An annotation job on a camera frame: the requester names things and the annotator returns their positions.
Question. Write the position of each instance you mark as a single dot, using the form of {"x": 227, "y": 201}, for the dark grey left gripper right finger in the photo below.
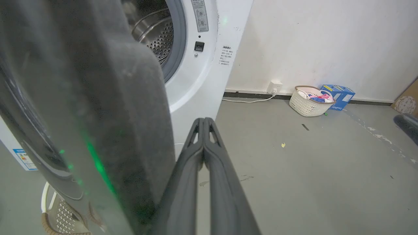
{"x": 228, "y": 195}

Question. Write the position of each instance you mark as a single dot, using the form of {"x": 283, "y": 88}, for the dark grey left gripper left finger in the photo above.
{"x": 183, "y": 195}

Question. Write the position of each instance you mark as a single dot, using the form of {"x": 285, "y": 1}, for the dark grey washing machine door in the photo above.
{"x": 81, "y": 107}

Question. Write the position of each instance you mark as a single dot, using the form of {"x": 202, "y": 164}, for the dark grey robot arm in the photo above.
{"x": 407, "y": 125}

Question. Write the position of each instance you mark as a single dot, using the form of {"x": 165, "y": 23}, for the white front-load washing machine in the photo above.
{"x": 202, "y": 65}

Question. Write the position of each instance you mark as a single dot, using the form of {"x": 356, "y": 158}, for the white woven laundry basket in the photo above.
{"x": 307, "y": 106}

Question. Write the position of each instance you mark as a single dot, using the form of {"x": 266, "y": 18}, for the white basket with brown rim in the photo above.
{"x": 58, "y": 215}

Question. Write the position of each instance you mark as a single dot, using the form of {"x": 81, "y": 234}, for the colourful clothes in basket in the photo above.
{"x": 318, "y": 97}

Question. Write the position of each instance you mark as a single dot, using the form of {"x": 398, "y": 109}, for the blue cardboard box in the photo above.
{"x": 339, "y": 96}

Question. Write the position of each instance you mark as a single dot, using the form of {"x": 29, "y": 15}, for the brown cardboard box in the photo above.
{"x": 406, "y": 102}

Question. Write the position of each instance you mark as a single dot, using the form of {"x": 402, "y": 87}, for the white wall power socket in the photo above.
{"x": 275, "y": 86}

